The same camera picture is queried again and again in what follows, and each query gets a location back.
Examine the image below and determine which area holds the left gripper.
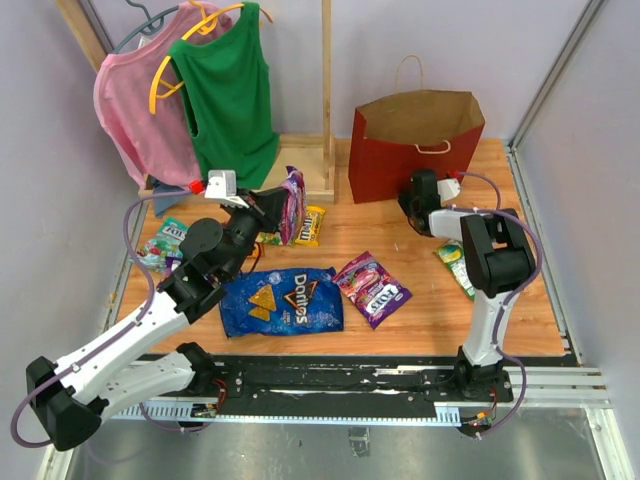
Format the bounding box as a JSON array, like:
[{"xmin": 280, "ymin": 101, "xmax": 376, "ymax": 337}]
[{"xmin": 223, "ymin": 186, "xmax": 289, "ymax": 280}]

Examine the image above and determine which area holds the green Fox's spring tea bag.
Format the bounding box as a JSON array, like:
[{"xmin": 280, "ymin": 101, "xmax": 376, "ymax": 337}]
[{"xmin": 256, "ymin": 232, "xmax": 282, "ymax": 245}]

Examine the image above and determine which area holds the yellow M&M's bag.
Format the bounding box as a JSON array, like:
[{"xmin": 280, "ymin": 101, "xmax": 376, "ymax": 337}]
[{"xmin": 294, "ymin": 206, "xmax": 326, "ymax": 247}]

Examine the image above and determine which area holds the green candy bag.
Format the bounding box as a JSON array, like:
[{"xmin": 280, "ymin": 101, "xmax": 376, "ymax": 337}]
[{"xmin": 434, "ymin": 240, "xmax": 475, "ymax": 301}]

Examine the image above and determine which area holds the red paper bag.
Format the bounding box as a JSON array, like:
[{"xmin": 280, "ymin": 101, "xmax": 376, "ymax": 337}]
[{"xmin": 347, "ymin": 54, "xmax": 487, "ymax": 205}]

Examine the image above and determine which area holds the teal Fox's candy bag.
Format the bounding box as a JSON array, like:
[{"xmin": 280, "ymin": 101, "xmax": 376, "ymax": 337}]
[{"xmin": 135, "ymin": 218, "xmax": 188, "ymax": 272}]

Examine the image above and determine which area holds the dark blue snack wrapper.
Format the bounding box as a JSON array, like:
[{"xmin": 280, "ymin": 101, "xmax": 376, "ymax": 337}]
[{"xmin": 219, "ymin": 268, "xmax": 344, "ymax": 338}]

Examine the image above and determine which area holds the purple Fox's berries bag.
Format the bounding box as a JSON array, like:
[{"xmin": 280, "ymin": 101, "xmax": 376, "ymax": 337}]
[{"xmin": 332, "ymin": 251, "xmax": 413, "ymax": 329}]

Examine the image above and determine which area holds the purple snack pack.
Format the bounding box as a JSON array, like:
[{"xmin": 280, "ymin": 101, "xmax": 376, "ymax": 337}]
[{"xmin": 164, "ymin": 256, "xmax": 182, "ymax": 275}]

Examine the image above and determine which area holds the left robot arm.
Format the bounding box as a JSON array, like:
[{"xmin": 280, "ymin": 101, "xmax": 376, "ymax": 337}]
[{"xmin": 17, "ymin": 187, "xmax": 288, "ymax": 451}]

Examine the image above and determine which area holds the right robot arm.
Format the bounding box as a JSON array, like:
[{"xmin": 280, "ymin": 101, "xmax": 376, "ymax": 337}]
[{"xmin": 398, "ymin": 169, "xmax": 542, "ymax": 400}]

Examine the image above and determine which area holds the wooden clothes rack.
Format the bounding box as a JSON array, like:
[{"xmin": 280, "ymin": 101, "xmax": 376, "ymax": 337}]
[{"xmin": 56, "ymin": 1, "xmax": 336, "ymax": 205}]

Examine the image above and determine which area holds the green tank top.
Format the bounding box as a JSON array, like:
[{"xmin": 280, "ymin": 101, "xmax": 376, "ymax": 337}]
[{"xmin": 169, "ymin": 2, "xmax": 279, "ymax": 189}]

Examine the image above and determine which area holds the pink shirt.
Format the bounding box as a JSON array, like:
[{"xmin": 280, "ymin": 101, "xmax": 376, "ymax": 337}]
[{"xmin": 93, "ymin": 2, "xmax": 202, "ymax": 188}]

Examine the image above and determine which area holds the yellow hanger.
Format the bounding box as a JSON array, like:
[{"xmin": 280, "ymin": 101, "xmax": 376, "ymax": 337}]
[{"xmin": 148, "ymin": 1, "xmax": 274, "ymax": 118}]

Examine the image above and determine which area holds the teal hanger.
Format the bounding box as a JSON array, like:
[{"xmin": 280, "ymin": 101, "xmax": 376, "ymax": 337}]
[{"xmin": 112, "ymin": 0, "xmax": 179, "ymax": 54}]

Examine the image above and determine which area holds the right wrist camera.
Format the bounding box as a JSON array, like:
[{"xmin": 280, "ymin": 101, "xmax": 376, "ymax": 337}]
[{"xmin": 436, "ymin": 170, "xmax": 461, "ymax": 203}]

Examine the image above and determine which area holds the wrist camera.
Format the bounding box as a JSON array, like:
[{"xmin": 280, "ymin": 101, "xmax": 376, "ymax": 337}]
[
  {"xmin": 436, "ymin": 170, "xmax": 461, "ymax": 203},
  {"xmin": 189, "ymin": 170, "xmax": 249, "ymax": 208}
]

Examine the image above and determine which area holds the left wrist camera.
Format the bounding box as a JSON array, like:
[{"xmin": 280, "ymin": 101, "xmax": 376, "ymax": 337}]
[{"xmin": 189, "ymin": 170, "xmax": 249, "ymax": 208}]

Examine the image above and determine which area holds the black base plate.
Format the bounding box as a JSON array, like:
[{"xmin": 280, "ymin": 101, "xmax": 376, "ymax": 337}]
[{"xmin": 177, "ymin": 355, "xmax": 514, "ymax": 420}]

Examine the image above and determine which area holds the aluminium rail frame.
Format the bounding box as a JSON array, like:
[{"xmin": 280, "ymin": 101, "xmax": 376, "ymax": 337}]
[{"xmin": 37, "ymin": 0, "xmax": 640, "ymax": 480}]

